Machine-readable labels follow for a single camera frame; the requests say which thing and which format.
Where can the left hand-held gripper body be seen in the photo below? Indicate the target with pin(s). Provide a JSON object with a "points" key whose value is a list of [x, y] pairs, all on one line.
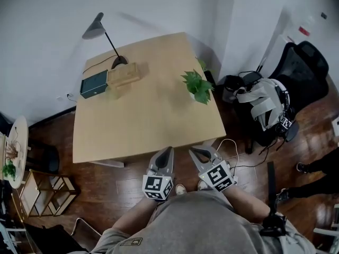
{"points": [[156, 185]]}

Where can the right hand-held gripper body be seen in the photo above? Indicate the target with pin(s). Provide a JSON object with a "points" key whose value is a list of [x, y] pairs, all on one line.
{"points": [[217, 177]]}

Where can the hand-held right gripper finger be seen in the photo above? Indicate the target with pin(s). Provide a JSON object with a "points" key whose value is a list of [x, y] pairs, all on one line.
{"points": [[214, 157], [198, 165]]}

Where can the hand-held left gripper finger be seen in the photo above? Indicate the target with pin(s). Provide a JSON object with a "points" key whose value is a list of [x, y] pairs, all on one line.
{"points": [[153, 164], [170, 163]]}

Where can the person's right forearm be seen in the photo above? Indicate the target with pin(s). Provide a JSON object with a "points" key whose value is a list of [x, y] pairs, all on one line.
{"points": [[249, 205]]}

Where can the person's left forearm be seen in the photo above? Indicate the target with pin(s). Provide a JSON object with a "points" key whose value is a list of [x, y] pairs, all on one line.
{"points": [[135, 216]]}

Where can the dried brown plant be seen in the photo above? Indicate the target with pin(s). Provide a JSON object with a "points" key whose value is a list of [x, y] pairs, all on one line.
{"points": [[12, 149]]}

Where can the small green leafy plant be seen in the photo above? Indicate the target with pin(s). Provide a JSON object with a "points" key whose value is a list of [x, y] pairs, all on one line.
{"points": [[9, 171]]}

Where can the white table leg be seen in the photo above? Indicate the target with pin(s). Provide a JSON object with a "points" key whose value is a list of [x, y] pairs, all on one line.
{"points": [[209, 142]]}

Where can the person's right shoe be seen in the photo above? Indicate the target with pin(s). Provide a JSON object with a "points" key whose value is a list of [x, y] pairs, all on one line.
{"points": [[202, 185]]}

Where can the person's left shoe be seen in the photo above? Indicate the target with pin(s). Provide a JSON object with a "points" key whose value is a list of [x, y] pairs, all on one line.
{"points": [[180, 189]]}

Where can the person's grey shirt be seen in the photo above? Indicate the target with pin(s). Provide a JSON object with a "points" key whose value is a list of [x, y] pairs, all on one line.
{"points": [[193, 226]]}

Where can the grey and white bag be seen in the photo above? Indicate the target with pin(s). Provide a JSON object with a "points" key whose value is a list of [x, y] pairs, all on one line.
{"points": [[265, 102]]}

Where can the spare hand-held gripper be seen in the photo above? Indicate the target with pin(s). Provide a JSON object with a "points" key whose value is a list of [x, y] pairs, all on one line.
{"points": [[287, 124]]}

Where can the light wooden box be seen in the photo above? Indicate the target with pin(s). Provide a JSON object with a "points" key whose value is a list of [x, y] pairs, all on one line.
{"points": [[123, 74]]}

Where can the dark green box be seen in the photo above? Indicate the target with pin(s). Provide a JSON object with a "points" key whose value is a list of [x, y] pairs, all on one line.
{"points": [[92, 85]]}

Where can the black round stool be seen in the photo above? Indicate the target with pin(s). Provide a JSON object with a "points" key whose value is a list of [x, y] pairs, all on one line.
{"points": [[50, 157]]}

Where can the wooden shelf rack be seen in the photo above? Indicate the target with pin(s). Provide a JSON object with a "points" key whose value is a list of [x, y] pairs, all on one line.
{"points": [[29, 192]]}

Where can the black office chair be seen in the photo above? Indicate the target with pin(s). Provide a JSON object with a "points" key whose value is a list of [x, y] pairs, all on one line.
{"points": [[307, 70]]}

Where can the round cream side table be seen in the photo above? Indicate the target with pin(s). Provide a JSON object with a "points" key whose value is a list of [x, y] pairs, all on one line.
{"points": [[21, 136]]}

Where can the black desk lamp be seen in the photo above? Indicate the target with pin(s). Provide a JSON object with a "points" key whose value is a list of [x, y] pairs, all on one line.
{"points": [[92, 30]]}

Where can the white wall socket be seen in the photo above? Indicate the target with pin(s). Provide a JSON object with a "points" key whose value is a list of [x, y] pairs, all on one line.
{"points": [[60, 98]]}

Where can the black chair with metal frame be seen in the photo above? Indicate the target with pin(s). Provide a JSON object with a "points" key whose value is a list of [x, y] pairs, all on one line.
{"points": [[53, 237]]}

